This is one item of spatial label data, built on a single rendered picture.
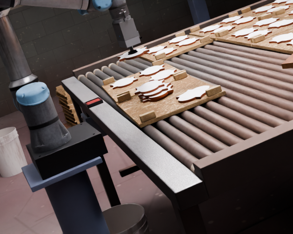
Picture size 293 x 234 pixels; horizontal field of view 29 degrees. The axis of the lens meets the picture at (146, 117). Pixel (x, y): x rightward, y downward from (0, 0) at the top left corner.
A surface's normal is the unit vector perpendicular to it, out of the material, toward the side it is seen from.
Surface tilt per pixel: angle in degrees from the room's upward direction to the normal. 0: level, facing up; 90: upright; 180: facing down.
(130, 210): 87
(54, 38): 90
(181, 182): 0
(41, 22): 90
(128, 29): 90
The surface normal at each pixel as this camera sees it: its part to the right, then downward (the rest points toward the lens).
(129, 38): 0.40, 0.15
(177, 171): -0.30, -0.91
